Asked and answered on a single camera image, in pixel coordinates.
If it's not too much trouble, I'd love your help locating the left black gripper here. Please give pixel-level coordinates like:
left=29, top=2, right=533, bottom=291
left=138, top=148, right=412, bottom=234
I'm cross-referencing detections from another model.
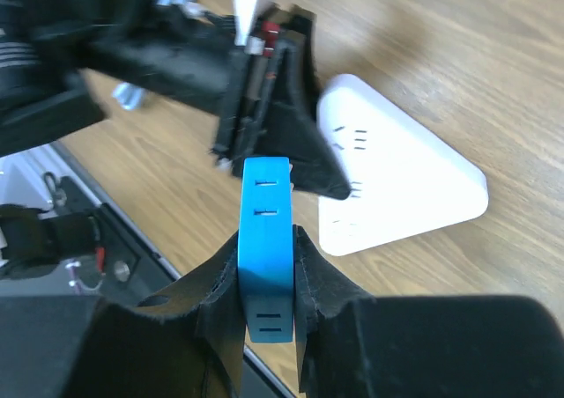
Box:
left=211, top=5, right=352, bottom=200

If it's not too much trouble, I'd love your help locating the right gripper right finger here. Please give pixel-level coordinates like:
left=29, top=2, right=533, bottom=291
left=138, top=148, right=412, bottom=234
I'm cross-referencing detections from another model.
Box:
left=294, top=227, right=563, bottom=397

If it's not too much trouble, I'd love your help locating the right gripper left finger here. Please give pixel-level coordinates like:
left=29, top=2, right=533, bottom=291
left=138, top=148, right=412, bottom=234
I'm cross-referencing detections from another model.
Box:
left=1, top=238, right=245, bottom=397

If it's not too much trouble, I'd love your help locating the blue plug adapter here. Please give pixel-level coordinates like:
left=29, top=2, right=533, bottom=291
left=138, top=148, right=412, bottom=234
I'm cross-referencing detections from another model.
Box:
left=237, top=157, right=294, bottom=343

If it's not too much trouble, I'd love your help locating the white triangular socket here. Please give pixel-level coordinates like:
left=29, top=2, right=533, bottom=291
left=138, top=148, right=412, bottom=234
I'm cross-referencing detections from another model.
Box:
left=317, top=74, right=489, bottom=256

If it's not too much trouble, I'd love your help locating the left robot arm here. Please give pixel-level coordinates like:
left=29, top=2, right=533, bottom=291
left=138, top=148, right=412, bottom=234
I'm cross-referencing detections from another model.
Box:
left=1, top=0, right=352, bottom=200

